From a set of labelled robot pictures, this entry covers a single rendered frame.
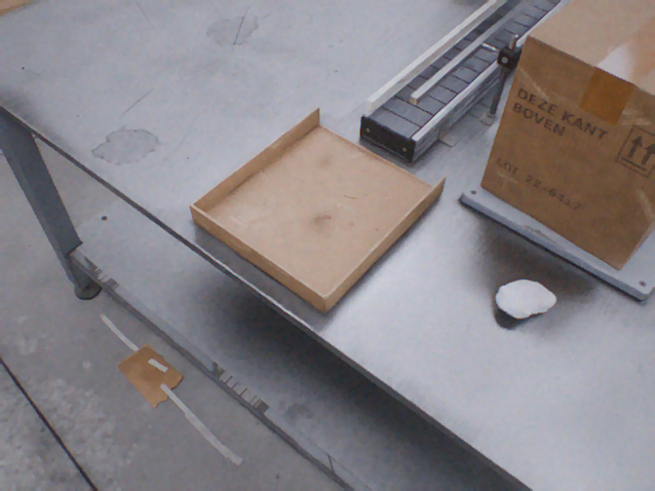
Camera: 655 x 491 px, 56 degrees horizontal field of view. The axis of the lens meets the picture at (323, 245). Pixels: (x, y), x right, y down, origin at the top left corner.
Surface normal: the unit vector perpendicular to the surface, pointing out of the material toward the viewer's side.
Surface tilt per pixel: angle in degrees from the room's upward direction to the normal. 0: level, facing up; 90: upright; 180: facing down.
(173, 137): 0
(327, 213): 0
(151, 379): 2
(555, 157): 90
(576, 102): 90
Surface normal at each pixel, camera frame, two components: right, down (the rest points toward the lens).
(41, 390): 0.02, -0.62
